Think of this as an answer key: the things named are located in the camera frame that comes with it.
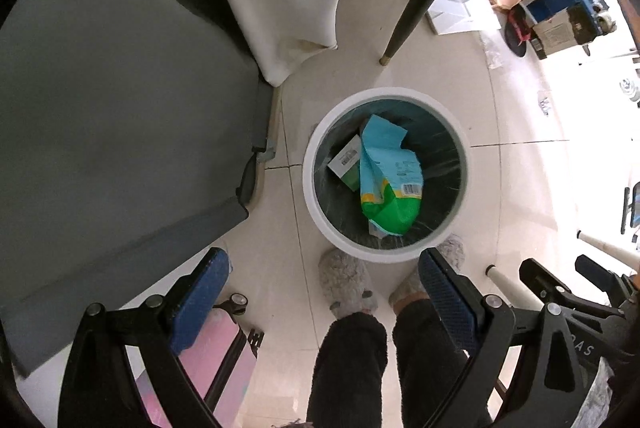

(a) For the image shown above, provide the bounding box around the white round trash bin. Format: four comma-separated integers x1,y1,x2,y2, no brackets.
301,89,471,264

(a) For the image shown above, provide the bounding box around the white paper bag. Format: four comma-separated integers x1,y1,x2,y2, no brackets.
425,0,503,36

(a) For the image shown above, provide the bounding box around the labelled cardboard carton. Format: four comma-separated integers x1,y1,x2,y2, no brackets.
530,6,598,59

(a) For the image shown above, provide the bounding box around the grey fluffy slipper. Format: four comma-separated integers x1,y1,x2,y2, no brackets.
318,249,378,319
389,233,466,309

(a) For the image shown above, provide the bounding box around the person's leg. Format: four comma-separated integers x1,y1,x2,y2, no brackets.
306,312,388,428
392,298,493,428

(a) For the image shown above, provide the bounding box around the pink suitcase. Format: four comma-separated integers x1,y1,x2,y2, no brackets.
132,291,266,428

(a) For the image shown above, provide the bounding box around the white green carton box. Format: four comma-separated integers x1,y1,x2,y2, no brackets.
327,134,363,193

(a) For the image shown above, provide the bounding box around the blue green plastic bag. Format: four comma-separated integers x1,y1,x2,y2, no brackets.
359,114,426,239

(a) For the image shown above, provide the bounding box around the person's right leg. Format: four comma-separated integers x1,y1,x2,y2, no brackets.
392,298,493,428

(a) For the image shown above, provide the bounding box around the person's left leg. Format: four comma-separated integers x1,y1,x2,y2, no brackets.
306,312,388,428

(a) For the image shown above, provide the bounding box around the white table leg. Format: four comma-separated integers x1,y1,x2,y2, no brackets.
485,264,521,306
577,231,640,266

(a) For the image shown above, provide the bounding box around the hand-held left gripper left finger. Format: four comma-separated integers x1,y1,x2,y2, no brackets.
57,247,232,428

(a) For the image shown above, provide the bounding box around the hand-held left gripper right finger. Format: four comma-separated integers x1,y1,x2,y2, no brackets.
418,248,588,428

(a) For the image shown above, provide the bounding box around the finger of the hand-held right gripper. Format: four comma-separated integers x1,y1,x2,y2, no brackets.
574,254,633,304
519,258,576,309

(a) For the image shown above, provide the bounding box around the grey folding bed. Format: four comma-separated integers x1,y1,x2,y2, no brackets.
0,0,278,379

